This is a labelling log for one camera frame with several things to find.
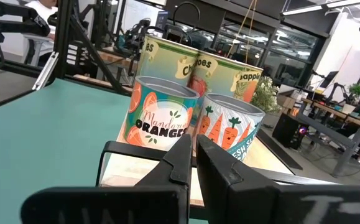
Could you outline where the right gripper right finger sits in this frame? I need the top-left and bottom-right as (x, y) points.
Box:
(196, 134), (360, 224)

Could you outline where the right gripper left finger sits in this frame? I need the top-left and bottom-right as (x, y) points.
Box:
(20, 133), (194, 224)

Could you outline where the short carrots can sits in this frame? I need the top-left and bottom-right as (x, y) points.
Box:
(194, 92), (266, 162)

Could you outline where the short mandarin oranges can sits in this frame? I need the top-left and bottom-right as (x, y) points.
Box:
(116, 75), (200, 152)

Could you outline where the pineapple can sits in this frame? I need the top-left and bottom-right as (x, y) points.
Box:
(234, 65), (264, 103)

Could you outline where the tomatoes can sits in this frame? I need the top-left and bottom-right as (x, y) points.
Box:
(188, 51), (241, 103)

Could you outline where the cherries can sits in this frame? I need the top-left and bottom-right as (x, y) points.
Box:
(135, 34), (199, 91)

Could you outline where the black monitor on arm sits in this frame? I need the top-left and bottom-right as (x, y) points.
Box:
(319, 70), (339, 90)

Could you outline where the black computer tower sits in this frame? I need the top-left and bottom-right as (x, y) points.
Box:
(272, 112), (308, 151)

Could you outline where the white-flowered plant striped pot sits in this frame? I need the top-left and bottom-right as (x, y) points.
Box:
(250, 76), (282, 114)

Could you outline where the cardboard box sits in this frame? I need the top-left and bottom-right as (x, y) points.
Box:
(277, 94), (297, 110)

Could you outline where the long wooden desk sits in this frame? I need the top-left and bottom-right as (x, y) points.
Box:
(300, 98), (360, 178)

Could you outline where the green table mat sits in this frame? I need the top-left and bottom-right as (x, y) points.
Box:
(0, 77), (134, 224)

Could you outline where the wooden workbench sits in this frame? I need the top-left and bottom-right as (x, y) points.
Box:
(97, 46), (140, 68)

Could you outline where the small green desk plant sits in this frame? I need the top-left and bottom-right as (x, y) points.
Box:
(348, 83), (360, 99)

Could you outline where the small background screen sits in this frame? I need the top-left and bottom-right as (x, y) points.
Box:
(155, 11), (169, 30)

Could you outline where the ceiling light strip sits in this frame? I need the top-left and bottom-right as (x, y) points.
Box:
(280, 6), (326, 16)
(325, 0), (360, 9)

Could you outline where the person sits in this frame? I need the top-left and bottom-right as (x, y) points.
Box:
(24, 0), (59, 41)

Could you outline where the wooden shelf black frame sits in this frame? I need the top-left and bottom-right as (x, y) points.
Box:
(95, 136), (339, 218)

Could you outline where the orange hanging cord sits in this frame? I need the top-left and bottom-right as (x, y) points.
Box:
(226, 0), (258, 65)

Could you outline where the silver corner bracket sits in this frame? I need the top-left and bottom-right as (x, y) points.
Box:
(32, 51), (59, 91)

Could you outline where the black aluminium table frame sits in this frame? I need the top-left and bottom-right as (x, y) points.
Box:
(0, 0), (134, 113)

